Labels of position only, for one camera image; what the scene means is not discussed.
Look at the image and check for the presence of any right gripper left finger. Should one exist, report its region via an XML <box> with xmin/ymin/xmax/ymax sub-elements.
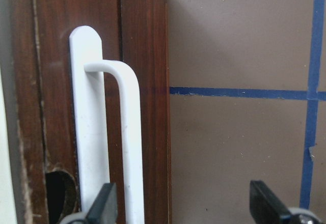
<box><xmin>86</xmin><ymin>183</ymin><xmax>118</xmax><ymax>224</ymax></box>

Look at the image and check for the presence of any wooden drawer with white handle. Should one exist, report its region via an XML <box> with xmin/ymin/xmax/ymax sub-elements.
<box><xmin>11</xmin><ymin>0</ymin><xmax>145</xmax><ymax>223</ymax></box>

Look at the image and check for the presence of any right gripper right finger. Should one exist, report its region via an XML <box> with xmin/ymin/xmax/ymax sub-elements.
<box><xmin>250</xmin><ymin>180</ymin><xmax>291</xmax><ymax>223</ymax></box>

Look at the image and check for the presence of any dark wooden cabinet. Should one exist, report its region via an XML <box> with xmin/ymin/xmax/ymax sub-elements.
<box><xmin>1</xmin><ymin>0</ymin><xmax>172</xmax><ymax>223</ymax></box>

